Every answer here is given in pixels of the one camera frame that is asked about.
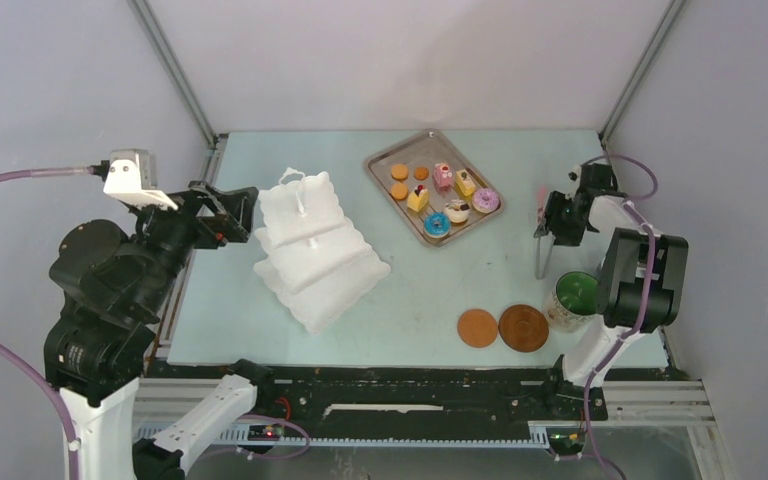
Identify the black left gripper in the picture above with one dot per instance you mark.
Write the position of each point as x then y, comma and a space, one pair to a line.
232, 218

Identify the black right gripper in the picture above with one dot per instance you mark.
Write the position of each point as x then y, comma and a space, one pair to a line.
563, 237

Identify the pink-tipped metal tongs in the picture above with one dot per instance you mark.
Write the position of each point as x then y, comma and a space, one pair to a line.
544, 241

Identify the purple sprinkled donut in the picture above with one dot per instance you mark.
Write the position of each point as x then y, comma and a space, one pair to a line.
485, 200

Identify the yellow cake slice with fruit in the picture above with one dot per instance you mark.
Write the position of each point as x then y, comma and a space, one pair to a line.
464, 183

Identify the white chocolate donut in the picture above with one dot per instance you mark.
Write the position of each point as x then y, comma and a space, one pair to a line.
457, 211

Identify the blue frosted donut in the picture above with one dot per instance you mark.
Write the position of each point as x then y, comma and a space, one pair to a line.
436, 225

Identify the pink swiss roll cake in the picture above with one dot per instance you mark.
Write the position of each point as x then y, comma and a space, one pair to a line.
443, 176

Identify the yellow cake slice with cherry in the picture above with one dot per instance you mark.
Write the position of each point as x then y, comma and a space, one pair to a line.
418, 199

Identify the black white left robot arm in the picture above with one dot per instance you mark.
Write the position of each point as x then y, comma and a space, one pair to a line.
115, 285

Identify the white spare arm link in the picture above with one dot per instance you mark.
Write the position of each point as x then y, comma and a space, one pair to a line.
208, 417

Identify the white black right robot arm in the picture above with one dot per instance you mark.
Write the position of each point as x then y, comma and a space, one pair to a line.
640, 280

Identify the green interior floral mug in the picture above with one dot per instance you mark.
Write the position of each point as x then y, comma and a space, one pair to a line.
571, 304

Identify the white three-tier dessert stand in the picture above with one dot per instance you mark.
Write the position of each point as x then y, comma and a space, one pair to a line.
318, 264

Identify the dark brown wooden saucer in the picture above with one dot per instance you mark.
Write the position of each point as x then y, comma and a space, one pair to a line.
523, 328

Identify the stainless steel tray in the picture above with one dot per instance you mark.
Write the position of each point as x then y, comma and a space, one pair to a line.
425, 149

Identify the light brown coaster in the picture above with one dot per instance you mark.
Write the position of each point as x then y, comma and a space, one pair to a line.
477, 328

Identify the brown cookie rear right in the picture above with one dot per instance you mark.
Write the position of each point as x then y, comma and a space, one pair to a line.
421, 173

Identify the orange cookie front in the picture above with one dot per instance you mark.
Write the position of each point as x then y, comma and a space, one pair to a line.
399, 191

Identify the orange cookie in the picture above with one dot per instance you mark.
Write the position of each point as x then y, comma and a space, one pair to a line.
399, 191
399, 172

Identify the orange cookie rear left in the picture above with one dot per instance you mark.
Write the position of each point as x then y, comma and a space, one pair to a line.
399, 172

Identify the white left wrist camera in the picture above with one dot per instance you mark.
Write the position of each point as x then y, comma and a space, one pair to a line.
132, 180

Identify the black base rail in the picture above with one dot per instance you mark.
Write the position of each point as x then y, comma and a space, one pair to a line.
424, 405

